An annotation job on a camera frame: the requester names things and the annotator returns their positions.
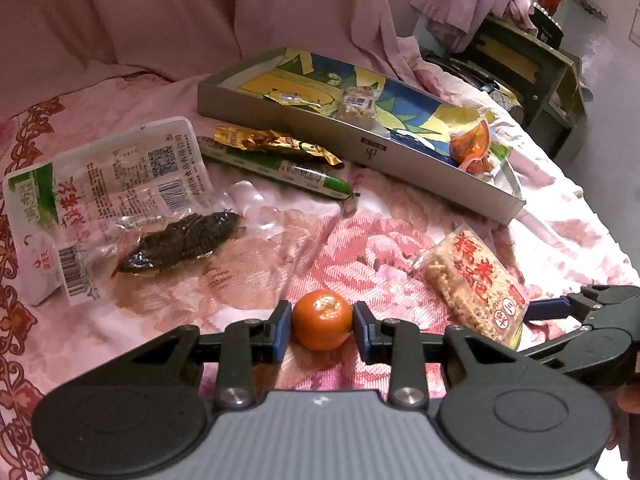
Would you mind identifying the clear packet with green label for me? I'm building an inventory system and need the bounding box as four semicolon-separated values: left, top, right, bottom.
2;116;214;307

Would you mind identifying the grey cardboard box cartoon lining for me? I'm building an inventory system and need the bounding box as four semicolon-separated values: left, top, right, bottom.
196;47;527;225

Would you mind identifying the clear vacuum pack dark food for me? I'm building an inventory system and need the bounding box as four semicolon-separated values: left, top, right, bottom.
111;180;282;279

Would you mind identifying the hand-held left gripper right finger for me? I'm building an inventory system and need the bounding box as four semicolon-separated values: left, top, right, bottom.
352;301;527;409

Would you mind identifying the pink curtain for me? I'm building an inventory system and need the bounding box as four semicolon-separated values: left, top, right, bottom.
0;0;431;121

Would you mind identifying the rice cracker packet red print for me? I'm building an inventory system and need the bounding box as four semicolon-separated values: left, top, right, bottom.
411;224;529;350

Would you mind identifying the tangerine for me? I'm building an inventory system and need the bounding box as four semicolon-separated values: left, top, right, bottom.
292;290;354;352

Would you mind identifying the black display device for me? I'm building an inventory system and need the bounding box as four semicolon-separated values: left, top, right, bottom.
531;2;565;47

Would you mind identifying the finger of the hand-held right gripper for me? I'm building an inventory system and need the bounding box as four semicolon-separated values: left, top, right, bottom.
520;327;633;388
525;284;640;330

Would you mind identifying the rice cracker packet barcode label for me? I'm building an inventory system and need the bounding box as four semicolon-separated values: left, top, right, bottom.
339;86;377;122

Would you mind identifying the orange jelly snack packet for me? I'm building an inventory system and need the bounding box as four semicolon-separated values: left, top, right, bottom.
448;119;508;177

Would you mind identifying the pink floral blanket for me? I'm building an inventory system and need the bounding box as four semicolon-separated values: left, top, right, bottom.
0;35;640;480

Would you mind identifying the gold foil snack wrapper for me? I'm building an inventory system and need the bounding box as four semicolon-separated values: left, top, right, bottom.
210;125;344;167

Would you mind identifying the dark wooden desk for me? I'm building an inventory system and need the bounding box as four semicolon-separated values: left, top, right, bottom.
462;14;591;158

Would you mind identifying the green sausage stick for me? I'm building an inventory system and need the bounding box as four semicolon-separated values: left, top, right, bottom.
196;136;360;203

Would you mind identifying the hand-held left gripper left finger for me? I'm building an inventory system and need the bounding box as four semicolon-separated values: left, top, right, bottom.
117;300;293;409

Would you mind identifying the yellow snack packet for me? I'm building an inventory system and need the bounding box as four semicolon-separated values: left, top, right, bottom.
264;87;323;108

